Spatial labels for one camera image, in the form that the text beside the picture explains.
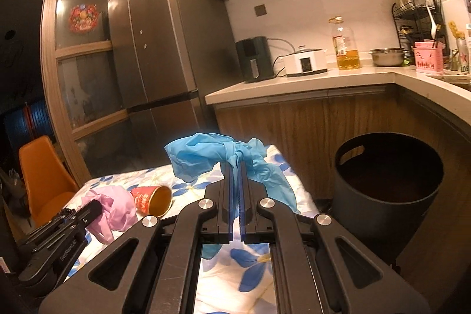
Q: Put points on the grey refrigerator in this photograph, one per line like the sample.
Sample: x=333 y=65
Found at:
x=165 y=41

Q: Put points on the orange chair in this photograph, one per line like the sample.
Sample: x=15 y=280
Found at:
x=44 y=174

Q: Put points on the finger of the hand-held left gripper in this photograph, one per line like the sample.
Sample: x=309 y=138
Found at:
x=73 y=220

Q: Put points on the blue glove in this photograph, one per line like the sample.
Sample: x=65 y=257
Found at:
x=198 y=155

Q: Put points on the cooking oil bottle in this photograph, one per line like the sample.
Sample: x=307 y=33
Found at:
x=346 y=56

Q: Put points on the wooden sliding glass door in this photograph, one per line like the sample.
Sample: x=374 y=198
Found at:
x=84 y=86

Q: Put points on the white rice cooker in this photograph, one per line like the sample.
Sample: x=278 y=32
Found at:
x=305 y=64

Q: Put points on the pink utensil holder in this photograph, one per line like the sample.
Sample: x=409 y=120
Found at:
x=427 y=58

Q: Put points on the silver drink can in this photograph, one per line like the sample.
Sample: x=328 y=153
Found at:
x=463 y=58

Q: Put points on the black dish rack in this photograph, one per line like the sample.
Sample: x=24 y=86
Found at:
x=404 y=19

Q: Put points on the black trash bin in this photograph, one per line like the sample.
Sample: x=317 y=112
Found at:
x=368 y=211

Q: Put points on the red paper cup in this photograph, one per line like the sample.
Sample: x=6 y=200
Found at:
x=145 y=198

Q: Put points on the red round door sticker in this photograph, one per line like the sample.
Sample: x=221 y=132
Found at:
x=83 y=17

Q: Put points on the black air fryer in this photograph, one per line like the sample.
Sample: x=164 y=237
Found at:
x=254 y=60

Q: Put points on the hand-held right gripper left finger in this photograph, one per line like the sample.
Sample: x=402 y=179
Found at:
x=224 y=211

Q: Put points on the blue ribbed barrel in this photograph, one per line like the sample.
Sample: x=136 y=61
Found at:
x=33 y=122

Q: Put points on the pink glove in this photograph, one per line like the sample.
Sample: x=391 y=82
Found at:
x=117 y=207

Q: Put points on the blue floral tablecloth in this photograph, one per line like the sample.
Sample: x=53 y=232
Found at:
x=235 y=284

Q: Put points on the metal pot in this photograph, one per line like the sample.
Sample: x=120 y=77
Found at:
x=388 y=58

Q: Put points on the kitchen counter with wooden cabinets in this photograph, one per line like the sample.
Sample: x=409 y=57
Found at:
x=294 y=115

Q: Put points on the white plastic spoon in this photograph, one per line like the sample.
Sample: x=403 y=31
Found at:
x=432 y=23

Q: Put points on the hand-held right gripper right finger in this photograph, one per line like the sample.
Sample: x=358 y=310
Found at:
x=254 y=211

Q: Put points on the brown wall switch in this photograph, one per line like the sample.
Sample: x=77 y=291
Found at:
x=260 y=10

